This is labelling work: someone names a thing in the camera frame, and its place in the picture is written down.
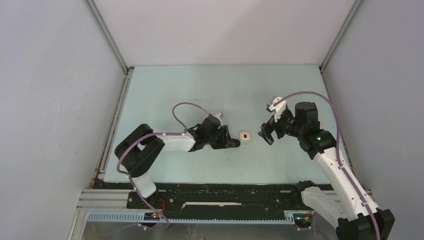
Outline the beige earbud charging case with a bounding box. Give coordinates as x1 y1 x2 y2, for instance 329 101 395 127
239 131 252 142

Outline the aluminium frame post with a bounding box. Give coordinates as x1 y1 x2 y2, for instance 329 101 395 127
83 0 130 75
319 0 365 73

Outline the aluminium frame post left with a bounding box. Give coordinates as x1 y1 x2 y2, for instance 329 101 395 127
83 0 130 75

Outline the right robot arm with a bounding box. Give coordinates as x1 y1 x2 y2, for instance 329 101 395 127
258 97 395 240

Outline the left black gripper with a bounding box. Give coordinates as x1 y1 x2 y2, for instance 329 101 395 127
205 124 235 150

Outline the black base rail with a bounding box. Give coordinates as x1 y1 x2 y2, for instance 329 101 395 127
126 182 324 221

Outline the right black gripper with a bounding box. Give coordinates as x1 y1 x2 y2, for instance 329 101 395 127
258 107 304 145

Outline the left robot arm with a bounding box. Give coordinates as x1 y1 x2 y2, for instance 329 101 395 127
114 113 241 208

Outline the black earbud charging case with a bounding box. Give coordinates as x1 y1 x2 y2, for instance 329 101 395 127
231 138 241 148

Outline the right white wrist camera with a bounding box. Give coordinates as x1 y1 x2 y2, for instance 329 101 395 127
266 95 287 123

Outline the aluminium frame post right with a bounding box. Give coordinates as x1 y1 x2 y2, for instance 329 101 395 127
319 0 365 73

